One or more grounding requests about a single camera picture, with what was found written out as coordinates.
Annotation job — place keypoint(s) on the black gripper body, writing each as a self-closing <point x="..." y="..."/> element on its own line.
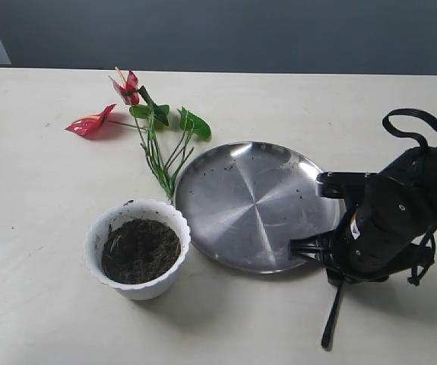
<point x="374" y="238"/>

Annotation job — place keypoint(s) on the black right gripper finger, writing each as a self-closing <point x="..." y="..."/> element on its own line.
<point x="337" y="276"/>

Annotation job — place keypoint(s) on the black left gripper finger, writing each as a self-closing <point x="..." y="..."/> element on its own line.
<point x="315" y="248"/>

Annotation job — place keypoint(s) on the stainless steel spork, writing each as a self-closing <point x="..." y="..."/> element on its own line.
<point x="328" y="333"/>

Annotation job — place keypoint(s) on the artificial red anthurium plant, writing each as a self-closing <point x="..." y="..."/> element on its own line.
<point x="150" y="117"/>

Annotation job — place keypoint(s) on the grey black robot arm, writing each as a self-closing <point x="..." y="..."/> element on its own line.
<point x="425" y="254"/>

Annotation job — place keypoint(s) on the white scalloped plastic pot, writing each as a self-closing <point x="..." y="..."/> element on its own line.
<point x="149" y="209"/>

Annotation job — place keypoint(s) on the dark potting soil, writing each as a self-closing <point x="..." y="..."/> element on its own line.
<point x="139" y="251"/>

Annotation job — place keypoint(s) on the round stainless steel plate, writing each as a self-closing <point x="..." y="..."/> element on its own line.
<point x="245" y="201"/>

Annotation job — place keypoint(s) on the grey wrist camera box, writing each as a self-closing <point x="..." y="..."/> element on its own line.
<point x="342" y="185"/>

